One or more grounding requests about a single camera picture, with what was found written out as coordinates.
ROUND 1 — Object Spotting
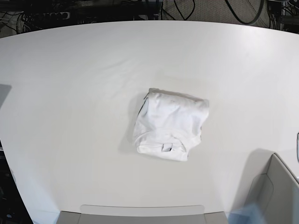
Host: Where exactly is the white T-shirt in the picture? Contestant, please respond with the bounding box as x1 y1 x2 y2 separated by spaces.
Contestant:
133 88 209 161

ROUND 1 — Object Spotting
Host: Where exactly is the grey box right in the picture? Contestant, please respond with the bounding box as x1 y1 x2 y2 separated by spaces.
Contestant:
244 154 299 224

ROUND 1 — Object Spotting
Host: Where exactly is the grey tray bottom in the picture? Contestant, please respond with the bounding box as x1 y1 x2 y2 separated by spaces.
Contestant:
57 205 228 224

